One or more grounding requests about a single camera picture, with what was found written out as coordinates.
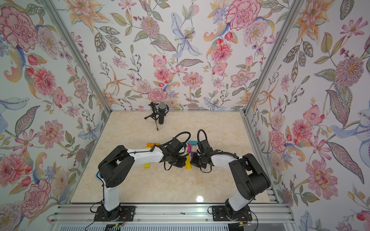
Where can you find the black mesh microphone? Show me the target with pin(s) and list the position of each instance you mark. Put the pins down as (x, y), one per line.
(162, 111)

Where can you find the orange long block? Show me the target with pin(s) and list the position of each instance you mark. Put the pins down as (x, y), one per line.
(151, 144)

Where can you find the aluminium front rail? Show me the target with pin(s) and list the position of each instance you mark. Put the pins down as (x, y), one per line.
(169, 213)

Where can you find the magenta small block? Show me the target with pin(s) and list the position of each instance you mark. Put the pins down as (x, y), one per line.
(189, 148)

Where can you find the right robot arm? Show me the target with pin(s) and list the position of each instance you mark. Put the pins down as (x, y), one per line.
(248, 175)

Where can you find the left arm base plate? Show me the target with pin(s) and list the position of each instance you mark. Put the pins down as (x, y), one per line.
(119, 214)

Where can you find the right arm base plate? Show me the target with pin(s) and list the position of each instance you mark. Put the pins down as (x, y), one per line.
(224, 213)

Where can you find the black microphone tripod stand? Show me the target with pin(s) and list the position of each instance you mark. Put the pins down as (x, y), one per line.
(154, 115)

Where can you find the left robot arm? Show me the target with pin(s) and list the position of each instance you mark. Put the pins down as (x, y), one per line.
(113, 170)

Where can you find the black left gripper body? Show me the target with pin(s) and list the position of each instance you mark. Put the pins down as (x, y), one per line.
(177, 160)

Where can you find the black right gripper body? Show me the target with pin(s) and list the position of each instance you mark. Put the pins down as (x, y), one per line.
(203, 157)

